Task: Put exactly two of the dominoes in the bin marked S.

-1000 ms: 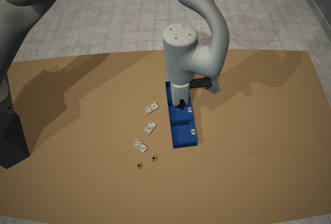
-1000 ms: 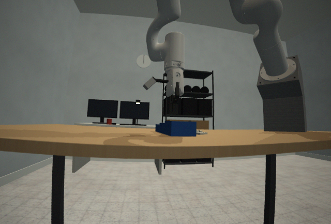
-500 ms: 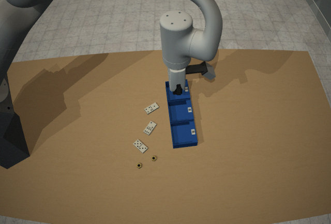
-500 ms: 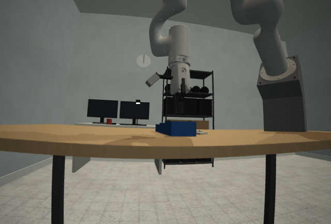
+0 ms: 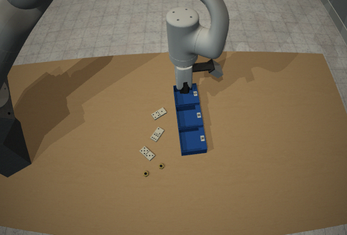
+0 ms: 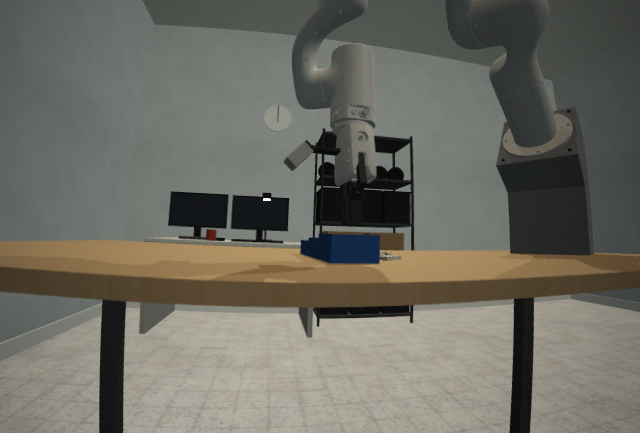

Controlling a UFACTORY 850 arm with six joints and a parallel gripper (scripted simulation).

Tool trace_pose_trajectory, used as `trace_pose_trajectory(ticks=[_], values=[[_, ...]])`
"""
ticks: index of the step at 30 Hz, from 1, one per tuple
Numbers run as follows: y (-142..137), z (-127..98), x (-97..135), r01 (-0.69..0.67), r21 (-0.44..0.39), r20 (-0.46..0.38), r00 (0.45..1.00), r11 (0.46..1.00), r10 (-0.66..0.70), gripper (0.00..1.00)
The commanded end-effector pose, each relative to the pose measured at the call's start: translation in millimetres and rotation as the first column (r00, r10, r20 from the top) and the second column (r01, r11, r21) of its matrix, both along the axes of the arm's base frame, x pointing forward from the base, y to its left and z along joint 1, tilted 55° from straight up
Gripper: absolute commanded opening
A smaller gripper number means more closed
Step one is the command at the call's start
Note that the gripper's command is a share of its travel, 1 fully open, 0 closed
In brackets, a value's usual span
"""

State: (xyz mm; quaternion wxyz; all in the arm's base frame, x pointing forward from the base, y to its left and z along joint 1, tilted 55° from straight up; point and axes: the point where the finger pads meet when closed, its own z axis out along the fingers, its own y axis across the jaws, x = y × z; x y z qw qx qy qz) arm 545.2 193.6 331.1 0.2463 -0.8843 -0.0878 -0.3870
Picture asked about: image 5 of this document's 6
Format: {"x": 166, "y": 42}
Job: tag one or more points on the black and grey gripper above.
{"x": 183, "y": 76}

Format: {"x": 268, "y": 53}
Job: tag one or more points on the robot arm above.
{"x": 186, "y": 37}

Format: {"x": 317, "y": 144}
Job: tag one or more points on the blue rack of three bins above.
{"x": 190, "y": 122}

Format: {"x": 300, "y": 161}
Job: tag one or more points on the white domino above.
{"x": 158, "y": 113}
{"x": 156, "y": 135}
{"x": 147, "y": 153}

